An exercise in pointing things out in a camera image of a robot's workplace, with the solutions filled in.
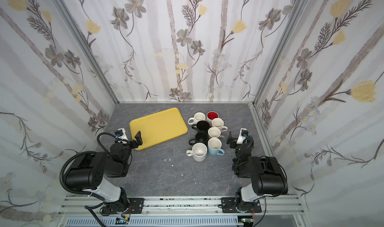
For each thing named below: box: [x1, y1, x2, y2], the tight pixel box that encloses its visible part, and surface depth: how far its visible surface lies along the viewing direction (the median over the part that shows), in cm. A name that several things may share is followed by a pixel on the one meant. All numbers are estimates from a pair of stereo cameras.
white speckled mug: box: [188, 112, 206, 125], surface depth 105 cm
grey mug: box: [208, 127, 225, 140], surface depth 95 cm
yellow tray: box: [129, 108, 188, 150], surface depth 107 cm
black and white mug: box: [191, 120, 210, 133], surface depth 99 cm
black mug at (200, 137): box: [189, 132, 209, 146], surface depth 94 cm
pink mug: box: [211, 117, 228, 132], surface depth 100 cm
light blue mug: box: [207, 137, 225, 156], surface depth 90 cm
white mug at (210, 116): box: [206, 111, 219, 128], surface depth 106 cm
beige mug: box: [186, 142, 208, 162], surface depth 88 cm
